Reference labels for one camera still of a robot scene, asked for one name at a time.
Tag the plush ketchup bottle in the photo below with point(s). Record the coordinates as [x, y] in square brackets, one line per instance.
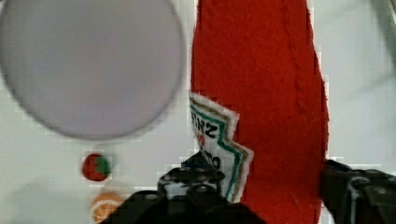
[258, 105]

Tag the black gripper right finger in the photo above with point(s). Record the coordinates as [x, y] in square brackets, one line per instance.
[356, 196]

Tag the grey round plate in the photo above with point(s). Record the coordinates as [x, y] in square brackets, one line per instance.
[92, 69]

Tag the orange slice toy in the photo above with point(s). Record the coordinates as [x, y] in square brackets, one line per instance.
[104, 205]

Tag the red toy strawberry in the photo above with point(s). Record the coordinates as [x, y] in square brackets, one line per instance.
[96, 168]

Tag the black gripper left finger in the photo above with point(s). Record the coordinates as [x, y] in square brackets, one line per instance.
[190, 194]

